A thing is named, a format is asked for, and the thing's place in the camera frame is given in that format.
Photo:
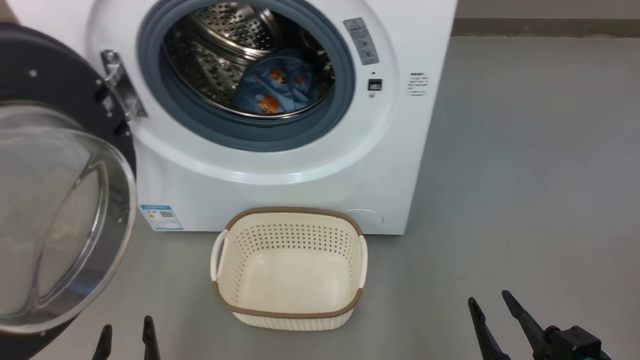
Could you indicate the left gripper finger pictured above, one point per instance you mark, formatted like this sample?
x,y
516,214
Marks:
x,y
151,342
103,345

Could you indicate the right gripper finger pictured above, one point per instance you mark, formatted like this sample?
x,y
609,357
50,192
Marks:
x,y
527,327
487,335

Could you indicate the black round glass washer door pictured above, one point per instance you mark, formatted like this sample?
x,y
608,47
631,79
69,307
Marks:
x,y
50,225

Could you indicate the blue cartoon print garment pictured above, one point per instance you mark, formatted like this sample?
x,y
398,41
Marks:
x,y
275,85

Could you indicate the white front-load washing machine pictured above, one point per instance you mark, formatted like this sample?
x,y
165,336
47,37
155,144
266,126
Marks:
x,y
325,190

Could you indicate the grey rubber door gasket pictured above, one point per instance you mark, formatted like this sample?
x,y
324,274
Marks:
x,y
280,135

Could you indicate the silver metal door hinge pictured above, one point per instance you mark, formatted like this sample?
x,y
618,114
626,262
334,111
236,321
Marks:
x,y
122,85

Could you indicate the black door lock latch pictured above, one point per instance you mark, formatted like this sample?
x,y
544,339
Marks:
x,y
375,84

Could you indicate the stainless steel washing machine drum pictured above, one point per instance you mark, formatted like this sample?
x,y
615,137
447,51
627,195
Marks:
x,y
210,65

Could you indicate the blue energy label sticker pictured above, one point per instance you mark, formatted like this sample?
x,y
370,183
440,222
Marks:
x,y
161,217

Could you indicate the cream laundry basket brown rim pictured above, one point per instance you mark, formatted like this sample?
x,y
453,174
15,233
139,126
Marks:
x,y
290,280

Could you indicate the grey warning sticker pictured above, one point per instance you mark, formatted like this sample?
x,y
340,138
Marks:
x,y
361,41

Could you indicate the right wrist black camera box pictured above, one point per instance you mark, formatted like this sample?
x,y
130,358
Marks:
x,y
575,345

